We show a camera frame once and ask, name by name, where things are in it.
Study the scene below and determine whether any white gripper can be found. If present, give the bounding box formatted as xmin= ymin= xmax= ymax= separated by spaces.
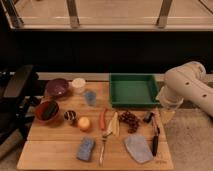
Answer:
xmin=156 ymin=85 xmax=184 ymax=124

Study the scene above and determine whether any blue sponge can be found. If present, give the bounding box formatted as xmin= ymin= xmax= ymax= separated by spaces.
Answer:
xmin=76 ymin=137 xmax=95 ymax=162

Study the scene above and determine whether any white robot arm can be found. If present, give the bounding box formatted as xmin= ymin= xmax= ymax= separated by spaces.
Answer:
xmin=156 ymin=61 xmax=213 ymax=122

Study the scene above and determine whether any clear plastic cup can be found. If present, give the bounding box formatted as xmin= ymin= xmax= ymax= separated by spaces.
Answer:
xmin=85 ymin=91 xmax=96 ymax=106

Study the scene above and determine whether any white cup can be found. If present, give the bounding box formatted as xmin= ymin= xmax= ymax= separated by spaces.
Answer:
xmin=72 ymin=78 xmax=86 ymax=94

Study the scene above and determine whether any black striped small cup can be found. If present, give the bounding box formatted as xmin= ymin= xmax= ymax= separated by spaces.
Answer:
xmin=64 ymin=110 xmax=77 ymax=125

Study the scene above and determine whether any bunch of dark grapes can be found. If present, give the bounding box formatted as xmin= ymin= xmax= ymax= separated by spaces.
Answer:
xmin=119 ymin=111 xmax=139 ymax=134

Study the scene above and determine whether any grey folded cloth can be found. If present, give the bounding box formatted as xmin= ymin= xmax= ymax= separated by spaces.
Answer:
xmin=124 ymin=134 xmax=153 ymax=164

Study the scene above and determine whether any green plastic tray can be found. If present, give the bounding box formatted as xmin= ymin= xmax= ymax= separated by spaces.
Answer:
xmin=109 ymin=73 xmax=160 ymax=108

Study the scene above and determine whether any yellow banana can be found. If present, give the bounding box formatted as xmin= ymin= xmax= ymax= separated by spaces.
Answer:
xmin=107 ymin=112 xmax=120 ymax=137

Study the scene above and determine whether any orange carrot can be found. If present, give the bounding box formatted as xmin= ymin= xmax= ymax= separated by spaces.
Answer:
xmin=100 ymin=108 xmax=108 ymax=130

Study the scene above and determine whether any silver fork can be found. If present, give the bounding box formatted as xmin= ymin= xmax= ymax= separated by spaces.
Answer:
xmin=99 ymin=132 xmax=108 ymax=166

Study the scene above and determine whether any yellow round fruit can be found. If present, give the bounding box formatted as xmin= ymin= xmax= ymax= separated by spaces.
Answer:
xmin=77 ymin=117 xmax=91 ymax=131

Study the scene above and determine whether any wooden cutting board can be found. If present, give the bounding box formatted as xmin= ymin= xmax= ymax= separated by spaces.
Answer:
xmin=17 ymin=82 xmax=174 ymax=171

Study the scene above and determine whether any purple bowl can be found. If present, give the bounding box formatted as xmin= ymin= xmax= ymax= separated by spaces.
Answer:
xmin=46 ymin=78 xmax=69 ymax=97

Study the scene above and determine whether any dark object in red bowl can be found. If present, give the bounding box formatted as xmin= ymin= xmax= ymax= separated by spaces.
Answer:
xmin=41 ymin=103 xmax=57 ymax=120

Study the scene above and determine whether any red bowl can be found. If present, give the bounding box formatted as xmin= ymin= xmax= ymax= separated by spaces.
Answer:
xmin=35 ymin=101 xmax=59 ymax=124

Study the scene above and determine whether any black office chair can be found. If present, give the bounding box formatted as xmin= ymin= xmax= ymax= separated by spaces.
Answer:
xmin=0 ymin=65 xmax=40 ymax=145

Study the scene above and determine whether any black handled knife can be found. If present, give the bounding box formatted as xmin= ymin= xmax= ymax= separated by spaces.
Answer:
xmin=152 ymin=116 xmax=160 ymax=156

